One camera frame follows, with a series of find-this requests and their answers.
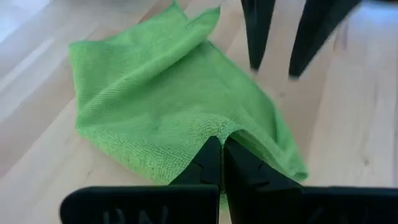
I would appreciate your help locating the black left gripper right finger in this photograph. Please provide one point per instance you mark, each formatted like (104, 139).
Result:
(280, 205)

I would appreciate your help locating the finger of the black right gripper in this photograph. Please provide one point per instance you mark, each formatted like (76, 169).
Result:
(257, 31)
(317, 31)

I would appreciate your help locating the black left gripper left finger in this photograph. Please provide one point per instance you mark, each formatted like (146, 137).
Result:
(140, 205)

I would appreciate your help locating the green microfiber towel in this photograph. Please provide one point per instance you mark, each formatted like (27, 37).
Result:
(161, 93)

